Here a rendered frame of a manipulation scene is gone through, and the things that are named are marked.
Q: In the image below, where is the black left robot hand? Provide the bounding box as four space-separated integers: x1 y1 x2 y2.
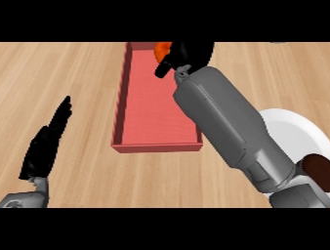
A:
18 95 73 182

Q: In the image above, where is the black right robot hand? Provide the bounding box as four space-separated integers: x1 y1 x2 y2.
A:
154 41 216 79

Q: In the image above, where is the orange squash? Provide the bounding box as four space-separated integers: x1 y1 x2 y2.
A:
154 41 173 64

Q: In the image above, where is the red cardboard box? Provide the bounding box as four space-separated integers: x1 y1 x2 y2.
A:
110 41 204 154

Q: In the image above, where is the white plate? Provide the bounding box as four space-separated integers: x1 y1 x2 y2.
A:
257 107 330 203

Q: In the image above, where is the dark brown round object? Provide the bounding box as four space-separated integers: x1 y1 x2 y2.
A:
298 153 330 192

